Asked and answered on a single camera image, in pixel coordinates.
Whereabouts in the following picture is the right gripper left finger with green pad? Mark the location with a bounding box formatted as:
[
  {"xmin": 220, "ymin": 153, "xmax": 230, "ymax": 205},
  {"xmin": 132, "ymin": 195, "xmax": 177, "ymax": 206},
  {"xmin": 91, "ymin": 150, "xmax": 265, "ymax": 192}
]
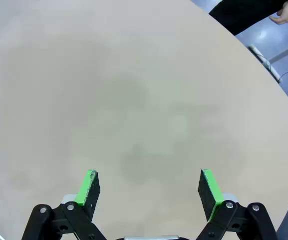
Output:
[{"xmin": 21, "ymin": 169, "xmax": 107, "ymax": 240}]

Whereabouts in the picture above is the person's left hand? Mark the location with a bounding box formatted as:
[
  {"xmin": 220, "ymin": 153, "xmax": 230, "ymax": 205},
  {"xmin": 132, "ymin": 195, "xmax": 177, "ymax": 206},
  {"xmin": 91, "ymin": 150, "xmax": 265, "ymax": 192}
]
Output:
[{"xmin": 269, "ymin": 0, "xmax": 288, "ymax": 25}]

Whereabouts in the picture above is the white power strip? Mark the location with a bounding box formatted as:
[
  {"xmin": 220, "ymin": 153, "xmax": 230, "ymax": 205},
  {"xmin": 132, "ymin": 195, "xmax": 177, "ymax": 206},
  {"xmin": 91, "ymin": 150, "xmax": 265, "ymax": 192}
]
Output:
[{"xmin": 248, "ymin": 44, "xmax": 282, "ymax": 82}]

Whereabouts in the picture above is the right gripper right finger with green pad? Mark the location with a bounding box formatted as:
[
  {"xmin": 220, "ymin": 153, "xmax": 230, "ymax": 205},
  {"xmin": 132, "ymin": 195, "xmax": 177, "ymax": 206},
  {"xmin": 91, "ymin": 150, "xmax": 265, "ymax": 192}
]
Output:
[{"xmin": 196, "ymin": 168, "xmax": 279, "ymax": 240}]

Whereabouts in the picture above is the grey floor cable cover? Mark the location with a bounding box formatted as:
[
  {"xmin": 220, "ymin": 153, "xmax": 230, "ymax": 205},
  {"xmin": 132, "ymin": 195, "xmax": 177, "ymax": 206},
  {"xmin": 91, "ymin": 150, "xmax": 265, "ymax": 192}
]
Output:
[{"xmin": 268, "ymin": 41, "xmax": 288, "ymax": 63}]

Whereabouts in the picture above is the person's torso black t-shirt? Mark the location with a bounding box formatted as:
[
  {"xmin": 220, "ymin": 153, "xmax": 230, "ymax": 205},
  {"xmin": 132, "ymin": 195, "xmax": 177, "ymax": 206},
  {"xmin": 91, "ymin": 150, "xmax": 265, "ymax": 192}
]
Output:
[{"xmin": 208, "ymin": 0, "xmax": 288, "ymax": 36}]

